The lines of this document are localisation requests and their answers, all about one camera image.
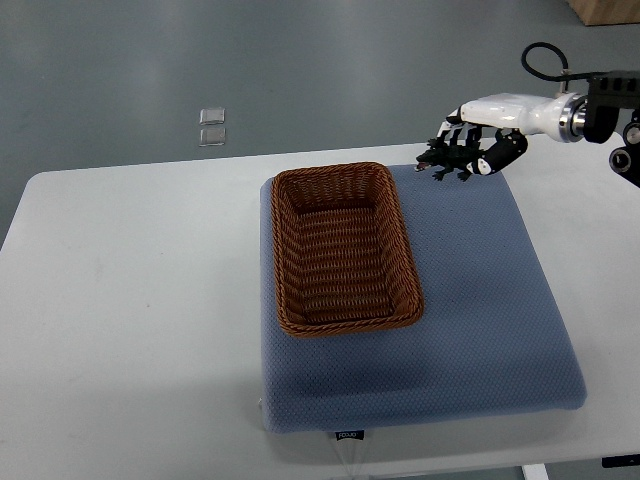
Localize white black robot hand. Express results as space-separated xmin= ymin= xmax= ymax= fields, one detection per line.
xmin=429 ymin=92 xmax=587 ymax=176

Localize dark toy crocodile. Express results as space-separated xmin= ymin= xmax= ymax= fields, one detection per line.
xmin=415 ymin=139 xmax=481 ymax=181

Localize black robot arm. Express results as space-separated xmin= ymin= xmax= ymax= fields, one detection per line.
xmin=521 ymin=42 xmax=639 ymax=186

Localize brown wicker basket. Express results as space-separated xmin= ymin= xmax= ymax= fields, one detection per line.
xmin=270 ymin=162 xmax=424 ymax=338

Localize wooden box corner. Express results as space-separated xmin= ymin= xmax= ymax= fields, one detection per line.
xmin=567 ymin=0 xmax=640 ymax=26

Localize blue foam cushion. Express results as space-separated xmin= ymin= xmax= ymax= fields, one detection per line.
xmin=260 ymin=165 xmax=587 ymax=433

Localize upper floor socket plate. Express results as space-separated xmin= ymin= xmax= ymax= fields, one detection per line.
xmin=199 ymin=107 xmax=226 ymax=125

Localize black desk control panel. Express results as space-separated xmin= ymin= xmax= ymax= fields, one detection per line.
xmin=601 ymin=454 xmax=640 ymax=469

